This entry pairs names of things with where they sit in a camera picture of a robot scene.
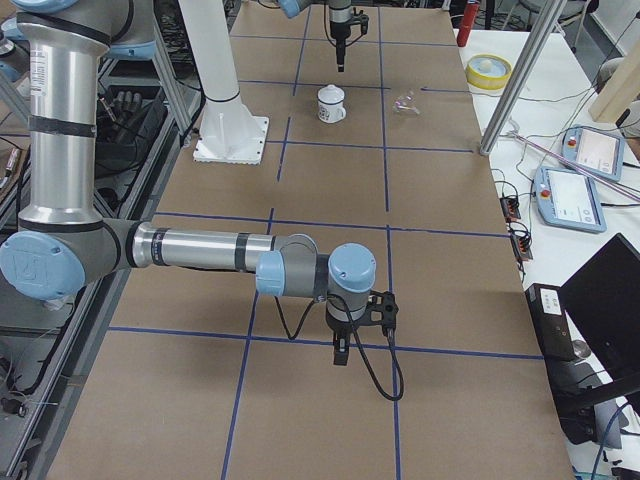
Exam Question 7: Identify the yellow tape roll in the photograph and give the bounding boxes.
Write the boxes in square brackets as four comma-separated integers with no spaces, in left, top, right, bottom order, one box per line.
[465,54,512,91]

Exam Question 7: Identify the black computer box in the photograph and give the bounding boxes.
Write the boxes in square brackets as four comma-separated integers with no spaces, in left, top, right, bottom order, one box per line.
[525,283,579,362]

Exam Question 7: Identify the white cup lid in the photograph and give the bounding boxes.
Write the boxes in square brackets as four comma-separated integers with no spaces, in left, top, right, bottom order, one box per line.
[317,84,345,105]

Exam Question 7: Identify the red connector board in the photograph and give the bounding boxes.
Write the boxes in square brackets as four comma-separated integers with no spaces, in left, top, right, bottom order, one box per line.
[499,196,521,222]
[510,231,533,262]

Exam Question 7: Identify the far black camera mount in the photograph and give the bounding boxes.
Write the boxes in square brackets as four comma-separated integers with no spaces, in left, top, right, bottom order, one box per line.
[349,10,369,36]

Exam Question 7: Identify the red cylinder bottle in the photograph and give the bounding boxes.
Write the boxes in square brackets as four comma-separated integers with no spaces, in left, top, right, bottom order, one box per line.
[456,0,480,47]

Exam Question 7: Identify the grabber stick tool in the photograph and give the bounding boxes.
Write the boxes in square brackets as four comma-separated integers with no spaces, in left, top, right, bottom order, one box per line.
[506,130,639,203]

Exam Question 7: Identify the teach pendant near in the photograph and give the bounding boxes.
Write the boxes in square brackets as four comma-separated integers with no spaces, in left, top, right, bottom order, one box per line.
[533,166,607,233]

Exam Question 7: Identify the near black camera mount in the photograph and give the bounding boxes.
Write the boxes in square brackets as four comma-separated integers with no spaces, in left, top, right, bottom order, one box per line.
[359,291,399,337]

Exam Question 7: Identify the red connector board upper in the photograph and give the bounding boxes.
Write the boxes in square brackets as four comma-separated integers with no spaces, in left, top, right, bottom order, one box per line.
[499,196,521,222]

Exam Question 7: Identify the clear plastic funnel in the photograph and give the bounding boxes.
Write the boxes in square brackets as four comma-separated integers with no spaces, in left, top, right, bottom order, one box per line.
[392,90,421,116]

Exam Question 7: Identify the teach pendant far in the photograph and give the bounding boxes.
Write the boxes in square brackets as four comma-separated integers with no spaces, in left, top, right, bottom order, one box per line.
[562,125,625,182]

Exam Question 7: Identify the white enamel cup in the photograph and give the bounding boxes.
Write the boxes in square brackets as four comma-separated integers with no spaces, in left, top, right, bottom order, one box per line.
[318,100,346,124]

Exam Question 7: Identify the red connector board lower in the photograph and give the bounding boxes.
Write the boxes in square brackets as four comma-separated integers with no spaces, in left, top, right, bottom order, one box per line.
[510,231,533,262]

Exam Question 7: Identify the aluminium frame post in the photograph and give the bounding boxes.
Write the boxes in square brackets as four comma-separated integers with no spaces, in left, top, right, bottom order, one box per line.
[479,0,567,156]

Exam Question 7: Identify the black monitor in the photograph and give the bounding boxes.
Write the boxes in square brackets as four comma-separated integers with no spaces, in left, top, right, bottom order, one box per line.
[560,233,639,379]

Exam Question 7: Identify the teach pendant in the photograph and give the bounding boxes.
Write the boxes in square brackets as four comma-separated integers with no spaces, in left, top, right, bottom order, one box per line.
[562,125,625,182]
[533,166,607,233]

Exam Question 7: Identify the wooden beam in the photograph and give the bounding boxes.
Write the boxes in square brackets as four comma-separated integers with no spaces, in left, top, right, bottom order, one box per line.
[589,42,640,123]

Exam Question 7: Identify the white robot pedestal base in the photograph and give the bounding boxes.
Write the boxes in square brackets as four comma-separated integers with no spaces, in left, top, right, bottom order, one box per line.
[179,0,269,165]

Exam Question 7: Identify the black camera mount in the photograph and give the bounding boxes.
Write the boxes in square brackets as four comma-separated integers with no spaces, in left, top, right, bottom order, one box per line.
[349,10,369,36]
[359,291,399,337]

